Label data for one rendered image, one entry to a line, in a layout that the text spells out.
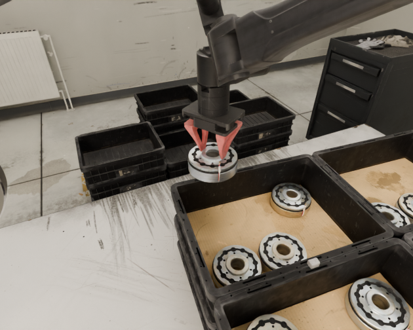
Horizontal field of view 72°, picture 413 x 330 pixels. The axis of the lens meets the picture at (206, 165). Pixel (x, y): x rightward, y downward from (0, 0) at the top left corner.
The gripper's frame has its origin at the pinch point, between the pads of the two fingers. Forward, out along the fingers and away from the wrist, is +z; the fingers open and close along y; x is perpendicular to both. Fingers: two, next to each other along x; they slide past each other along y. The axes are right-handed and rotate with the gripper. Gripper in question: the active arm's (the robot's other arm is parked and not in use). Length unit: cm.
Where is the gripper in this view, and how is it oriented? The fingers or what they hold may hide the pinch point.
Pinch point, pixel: (212, 150)
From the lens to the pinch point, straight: 58.4
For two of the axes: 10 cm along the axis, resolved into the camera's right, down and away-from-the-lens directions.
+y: -8.3, -3.3, 4.4
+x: -5.5, 5.1, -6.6
